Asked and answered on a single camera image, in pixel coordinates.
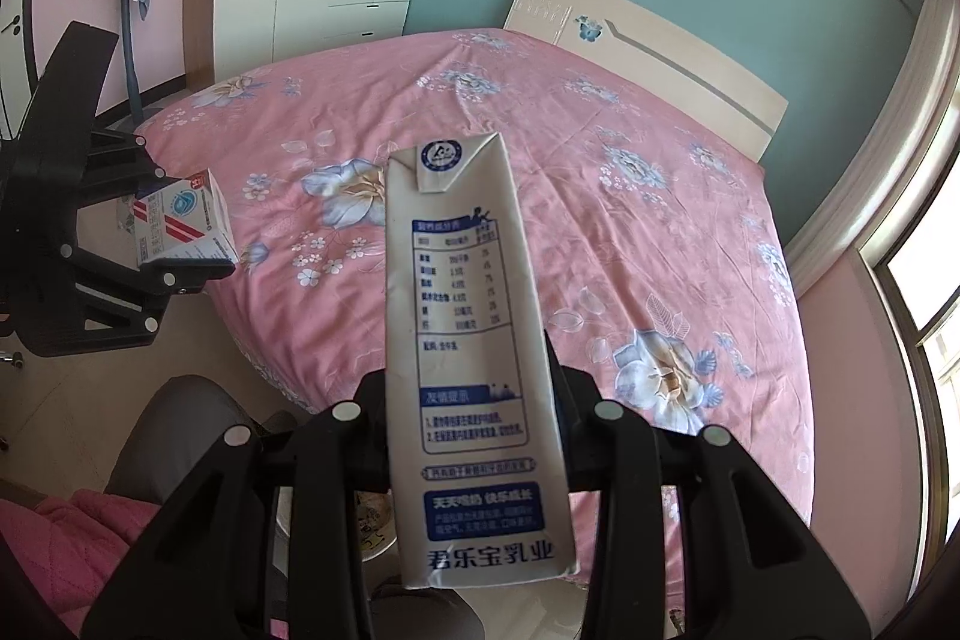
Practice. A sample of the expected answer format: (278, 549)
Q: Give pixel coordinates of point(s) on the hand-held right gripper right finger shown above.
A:
(577, 400)

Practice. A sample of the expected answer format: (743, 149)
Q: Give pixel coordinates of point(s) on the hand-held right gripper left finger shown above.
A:
(371, 400)

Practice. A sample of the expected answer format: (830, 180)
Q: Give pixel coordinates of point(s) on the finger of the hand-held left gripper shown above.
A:
(120, 168)
(105, 302)

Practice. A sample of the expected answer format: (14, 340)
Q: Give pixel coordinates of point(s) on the small white red box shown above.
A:
(187, 220)

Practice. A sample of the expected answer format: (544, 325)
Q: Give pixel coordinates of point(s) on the tall white blue milk carton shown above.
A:
(465, 310)

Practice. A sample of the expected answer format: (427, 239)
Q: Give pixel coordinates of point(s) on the white round trash bin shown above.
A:
(375, 535)

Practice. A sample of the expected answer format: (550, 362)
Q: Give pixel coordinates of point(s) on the coat stand pole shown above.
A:
(131, 55)

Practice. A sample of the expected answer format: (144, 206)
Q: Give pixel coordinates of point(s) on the white door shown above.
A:
(15, 48)

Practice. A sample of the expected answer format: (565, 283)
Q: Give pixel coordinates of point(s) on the person's left leg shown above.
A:
(180, 430)

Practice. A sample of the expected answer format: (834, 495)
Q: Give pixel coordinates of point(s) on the floral bed sheet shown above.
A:
(600, 235)

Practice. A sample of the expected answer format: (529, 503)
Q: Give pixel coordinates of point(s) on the pink quilted garment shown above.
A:
(67, 557)

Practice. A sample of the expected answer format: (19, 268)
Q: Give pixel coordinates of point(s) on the white wooden headboard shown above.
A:
(675, 63)

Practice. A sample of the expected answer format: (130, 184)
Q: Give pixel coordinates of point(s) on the window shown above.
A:
(926, 310)

